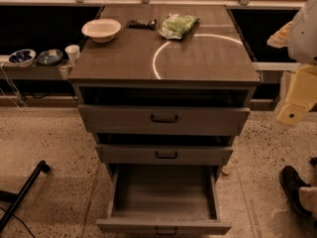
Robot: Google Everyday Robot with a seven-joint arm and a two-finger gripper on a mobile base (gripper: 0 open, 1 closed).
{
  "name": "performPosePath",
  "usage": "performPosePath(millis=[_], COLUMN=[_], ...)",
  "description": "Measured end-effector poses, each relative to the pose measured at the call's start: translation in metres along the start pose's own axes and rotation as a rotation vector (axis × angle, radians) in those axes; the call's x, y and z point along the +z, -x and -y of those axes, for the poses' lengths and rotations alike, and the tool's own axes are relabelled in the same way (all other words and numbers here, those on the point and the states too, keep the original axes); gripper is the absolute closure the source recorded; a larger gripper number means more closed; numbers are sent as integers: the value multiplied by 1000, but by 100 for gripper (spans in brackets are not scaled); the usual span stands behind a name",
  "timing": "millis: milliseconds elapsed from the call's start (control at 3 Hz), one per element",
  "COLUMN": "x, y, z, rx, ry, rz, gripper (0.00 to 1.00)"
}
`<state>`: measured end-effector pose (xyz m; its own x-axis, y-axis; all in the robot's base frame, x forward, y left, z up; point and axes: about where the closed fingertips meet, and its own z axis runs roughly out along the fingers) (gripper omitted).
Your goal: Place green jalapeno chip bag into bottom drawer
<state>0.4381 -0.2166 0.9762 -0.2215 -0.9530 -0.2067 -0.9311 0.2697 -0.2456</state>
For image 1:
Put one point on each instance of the grey side shelf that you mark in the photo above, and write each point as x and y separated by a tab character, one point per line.
36	71

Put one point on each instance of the grey drawer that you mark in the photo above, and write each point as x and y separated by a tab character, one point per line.
164	200
163	155
161	120

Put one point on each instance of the bottom grey drawer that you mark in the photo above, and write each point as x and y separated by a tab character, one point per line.
164	200

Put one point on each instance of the dark snack bar package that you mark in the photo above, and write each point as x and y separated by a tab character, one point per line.
143	24

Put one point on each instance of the green jalapeno chip bag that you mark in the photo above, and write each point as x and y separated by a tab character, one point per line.
176	26

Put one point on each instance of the dark blue bowl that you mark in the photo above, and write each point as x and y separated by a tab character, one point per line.
50	57

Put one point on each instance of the black stand leg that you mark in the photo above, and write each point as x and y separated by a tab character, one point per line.
14	199

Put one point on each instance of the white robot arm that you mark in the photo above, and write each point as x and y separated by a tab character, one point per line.
300	38

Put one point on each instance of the blue patterned bowl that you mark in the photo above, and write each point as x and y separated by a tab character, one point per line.
22	58

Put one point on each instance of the black shoe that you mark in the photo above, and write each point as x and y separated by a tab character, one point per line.
291	182

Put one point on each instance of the grey drawer cabinet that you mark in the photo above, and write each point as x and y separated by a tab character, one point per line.
210	67

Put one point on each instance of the white bowl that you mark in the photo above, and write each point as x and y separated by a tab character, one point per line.
101	30

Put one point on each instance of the white paper cup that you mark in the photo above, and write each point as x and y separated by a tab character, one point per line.
73	52

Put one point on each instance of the top grey drawer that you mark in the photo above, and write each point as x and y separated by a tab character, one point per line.
161	120

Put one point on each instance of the middle grey drawer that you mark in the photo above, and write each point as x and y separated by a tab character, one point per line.
163	155

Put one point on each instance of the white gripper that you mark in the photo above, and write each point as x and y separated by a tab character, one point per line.
304	34

